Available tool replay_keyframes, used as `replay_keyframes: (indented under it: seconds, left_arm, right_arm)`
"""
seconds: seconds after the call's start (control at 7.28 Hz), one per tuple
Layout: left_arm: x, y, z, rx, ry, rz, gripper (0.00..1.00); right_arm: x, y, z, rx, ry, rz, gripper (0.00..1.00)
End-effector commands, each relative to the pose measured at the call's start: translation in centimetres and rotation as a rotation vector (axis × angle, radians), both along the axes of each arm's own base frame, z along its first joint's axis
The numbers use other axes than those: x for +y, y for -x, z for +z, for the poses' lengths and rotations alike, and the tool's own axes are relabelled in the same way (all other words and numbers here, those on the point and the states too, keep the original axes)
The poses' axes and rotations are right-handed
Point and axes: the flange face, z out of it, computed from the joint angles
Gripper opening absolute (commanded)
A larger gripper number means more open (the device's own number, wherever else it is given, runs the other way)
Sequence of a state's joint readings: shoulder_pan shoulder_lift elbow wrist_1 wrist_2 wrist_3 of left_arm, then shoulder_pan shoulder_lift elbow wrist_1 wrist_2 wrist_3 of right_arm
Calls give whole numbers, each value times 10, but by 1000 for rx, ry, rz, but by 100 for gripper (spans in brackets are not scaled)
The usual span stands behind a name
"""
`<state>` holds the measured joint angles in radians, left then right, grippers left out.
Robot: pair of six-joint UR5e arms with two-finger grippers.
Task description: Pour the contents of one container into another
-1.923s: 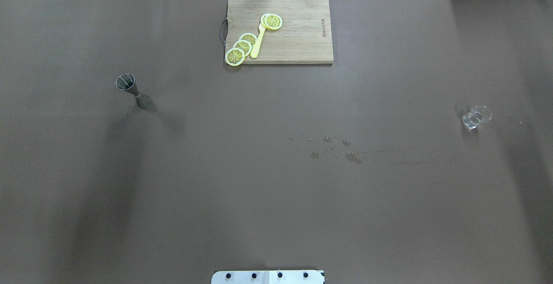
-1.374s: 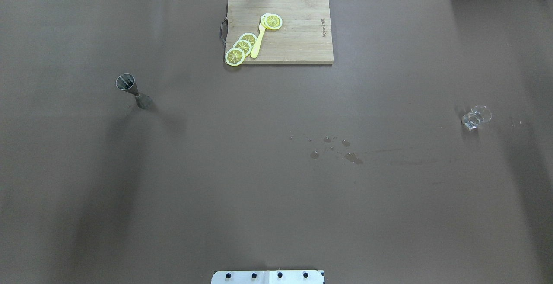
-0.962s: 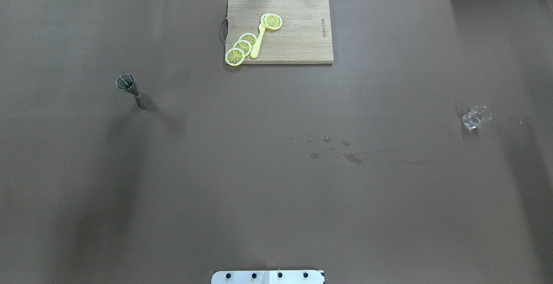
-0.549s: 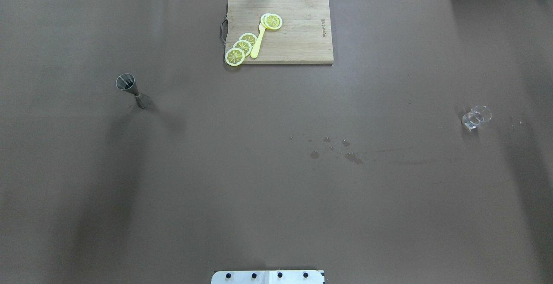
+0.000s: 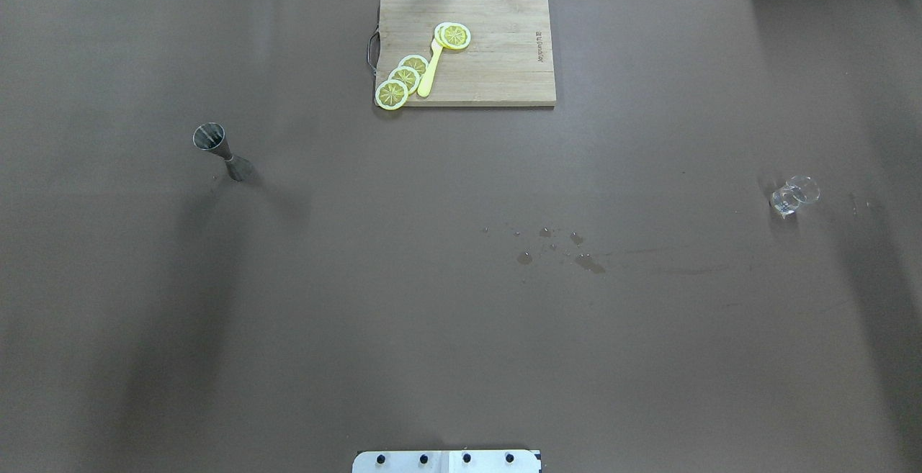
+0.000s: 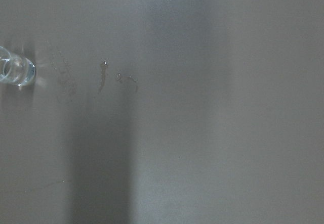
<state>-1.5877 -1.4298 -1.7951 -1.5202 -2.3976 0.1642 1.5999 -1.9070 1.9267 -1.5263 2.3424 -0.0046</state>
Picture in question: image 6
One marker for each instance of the clear glass measuring beaker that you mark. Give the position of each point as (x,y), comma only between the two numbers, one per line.
(16,70)

